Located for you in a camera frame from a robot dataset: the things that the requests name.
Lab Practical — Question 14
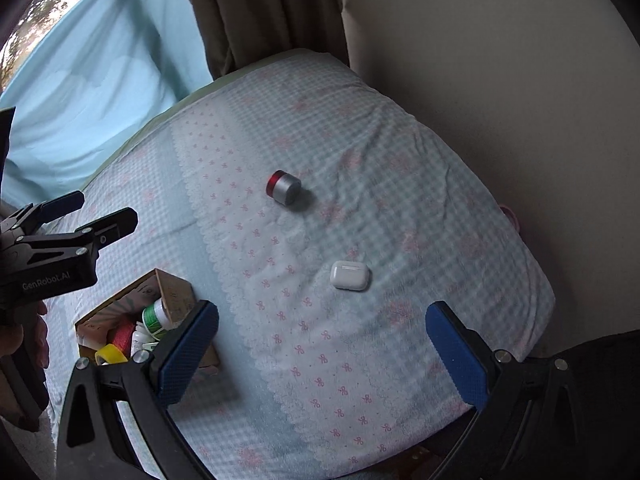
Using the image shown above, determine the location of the window with grey frame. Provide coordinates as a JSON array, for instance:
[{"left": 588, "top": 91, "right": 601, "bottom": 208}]
[{"left": 0, "top": 0, "right": 107, "bottom": 88}]

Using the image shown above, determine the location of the white earbuds case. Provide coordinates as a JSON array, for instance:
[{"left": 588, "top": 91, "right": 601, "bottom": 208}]
[{"left": 330, "top": 259, "right": 372, "bottom": 291}]

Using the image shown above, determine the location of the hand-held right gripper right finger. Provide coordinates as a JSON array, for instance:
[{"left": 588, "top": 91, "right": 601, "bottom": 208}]
[{"left": 425, "top": 301, "right": 589, "bottom": 480}]

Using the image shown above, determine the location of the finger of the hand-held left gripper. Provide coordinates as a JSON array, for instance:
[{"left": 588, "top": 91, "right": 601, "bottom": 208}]
[
  {"left": 0, "top": 190, "right": 86, "bottom": 237},
  {"left": 14, "top": 207, "right": 139, "bottom": 261}
]

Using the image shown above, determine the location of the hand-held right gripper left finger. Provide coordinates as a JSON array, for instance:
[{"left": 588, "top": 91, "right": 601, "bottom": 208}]
[{"left": 56, "top": 300, "right": 221, "bottom": 480}]

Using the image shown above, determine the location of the green jar with white lid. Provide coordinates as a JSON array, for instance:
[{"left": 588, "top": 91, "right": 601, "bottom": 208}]
[{"left": 142, "top": 298, "right": 177, "bottom": 339}]

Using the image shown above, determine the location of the white pill bottle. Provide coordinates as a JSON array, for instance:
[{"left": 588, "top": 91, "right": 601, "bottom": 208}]
[{"left": 130, "top": 329, "right": 160, "bottom": 361}]

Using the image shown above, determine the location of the light blue hanging cloth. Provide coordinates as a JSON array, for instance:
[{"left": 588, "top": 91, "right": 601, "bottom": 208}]
[{"left": 0, "top": 0, "right": 216, "bottom": 202}]

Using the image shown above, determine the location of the cardboard box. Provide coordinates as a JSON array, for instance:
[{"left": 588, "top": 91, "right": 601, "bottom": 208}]
[{"left": 75, "top": 268, "right": 222, "bottom": 376}]

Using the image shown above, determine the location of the yellow tape roll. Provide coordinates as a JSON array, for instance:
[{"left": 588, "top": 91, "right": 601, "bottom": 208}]
[{"left": 94, "top": 343, "right": 130, "bottom": 366}]

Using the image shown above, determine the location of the silver jar with red lid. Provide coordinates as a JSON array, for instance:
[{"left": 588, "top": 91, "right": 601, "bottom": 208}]
[{"left": 266, "top": 170, "right": 303, "bottom": 206}]

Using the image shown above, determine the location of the person's left hand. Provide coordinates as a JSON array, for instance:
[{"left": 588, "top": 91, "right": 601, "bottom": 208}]
[{"left": 0, "top": 300, "right": 51, "bottom": 372}]

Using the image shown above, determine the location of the pink carton box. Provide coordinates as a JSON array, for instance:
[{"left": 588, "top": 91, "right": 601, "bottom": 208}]
[{"left": 111, "top": 322, "right": 137, "bottom": 354}]

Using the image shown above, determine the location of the brown curtain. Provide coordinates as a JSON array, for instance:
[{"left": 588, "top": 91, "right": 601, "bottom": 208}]
[{"left": 167, "top": 0, "right": 352, "bottom": 80}]

